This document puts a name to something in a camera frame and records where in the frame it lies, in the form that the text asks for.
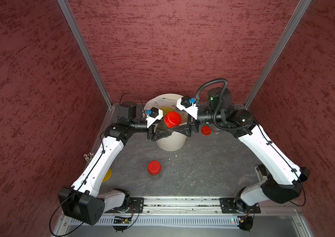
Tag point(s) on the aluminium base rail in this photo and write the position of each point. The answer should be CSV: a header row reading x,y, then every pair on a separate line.
x,y
207,205

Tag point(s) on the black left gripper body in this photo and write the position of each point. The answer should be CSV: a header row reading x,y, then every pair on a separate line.
x,y
150,133

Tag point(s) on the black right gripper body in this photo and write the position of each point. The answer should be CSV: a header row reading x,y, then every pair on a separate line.
x,y
197,124

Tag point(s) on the white printed bin liner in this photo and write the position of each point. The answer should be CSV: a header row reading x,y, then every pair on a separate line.
x,y
165,104

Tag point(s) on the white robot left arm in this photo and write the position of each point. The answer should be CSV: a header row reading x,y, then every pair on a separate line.
x,y
82,201

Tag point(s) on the yellow pencil cup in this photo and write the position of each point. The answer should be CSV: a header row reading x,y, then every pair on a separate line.
x,y
107,175

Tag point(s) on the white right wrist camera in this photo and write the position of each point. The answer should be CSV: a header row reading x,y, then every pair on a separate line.
x,y
188,104

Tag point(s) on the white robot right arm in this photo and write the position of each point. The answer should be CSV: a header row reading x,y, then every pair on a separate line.
x,y
284,180

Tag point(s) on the cream plastic trash bin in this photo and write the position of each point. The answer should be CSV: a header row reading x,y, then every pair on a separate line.
x,y
176,140

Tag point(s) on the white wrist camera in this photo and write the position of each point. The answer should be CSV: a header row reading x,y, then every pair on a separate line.
x,y
153,115
188,104

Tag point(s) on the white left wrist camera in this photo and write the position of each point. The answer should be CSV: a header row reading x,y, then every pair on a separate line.
x,y
153,115

